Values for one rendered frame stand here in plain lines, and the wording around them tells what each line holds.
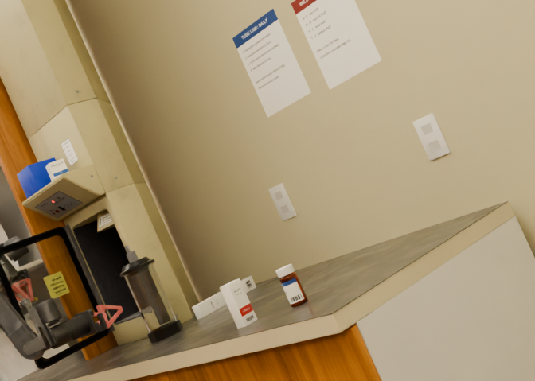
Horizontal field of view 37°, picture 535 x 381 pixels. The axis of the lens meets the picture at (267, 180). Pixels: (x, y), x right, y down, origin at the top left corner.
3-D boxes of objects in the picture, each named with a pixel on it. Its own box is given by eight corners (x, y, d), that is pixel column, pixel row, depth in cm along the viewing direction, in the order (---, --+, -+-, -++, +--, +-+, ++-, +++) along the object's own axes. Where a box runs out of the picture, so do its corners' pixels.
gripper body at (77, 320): (77, 314, 223) (54, 324, 218) (93, 308, 216) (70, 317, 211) (86, 336, 223) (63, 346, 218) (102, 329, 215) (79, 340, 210)
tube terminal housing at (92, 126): (173, 316, 286) (87, 122, 288) (224, 300, 262) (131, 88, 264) (118, 346, 269) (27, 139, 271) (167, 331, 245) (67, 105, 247)
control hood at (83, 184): (62, 219, 270) (50, 192, 270) (106, 192, 246) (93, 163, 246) (33, 231, 262) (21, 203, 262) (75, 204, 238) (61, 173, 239)
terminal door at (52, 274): (111, 333, 267) (63, 225, 268) (40, 371, 242) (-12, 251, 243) (109, 334, 267) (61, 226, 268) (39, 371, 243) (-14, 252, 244)
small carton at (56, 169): (67, 178, 254) (60, 161, 255) (70, 175, 250) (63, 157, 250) (52, 184, 252) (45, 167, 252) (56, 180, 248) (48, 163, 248)
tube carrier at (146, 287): (170, 327, 241) (142, 262, 241) (189, 321, 232) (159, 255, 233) (142, 342, 234) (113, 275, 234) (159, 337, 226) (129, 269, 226)
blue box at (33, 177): (52, 190, 267) (42, 166, 267) (65, 181, 260) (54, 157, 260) (26, 199, 260) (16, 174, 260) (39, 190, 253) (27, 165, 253)
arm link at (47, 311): (32, 358, 215) (26, 357, 207) (14, 320, 217) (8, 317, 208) (72, 337, 217) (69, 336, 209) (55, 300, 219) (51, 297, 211)
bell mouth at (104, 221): (130, 219, 276) (124, 205, 276) (156, 206, 262) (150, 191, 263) (88, 237, 264) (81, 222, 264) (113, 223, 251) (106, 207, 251)
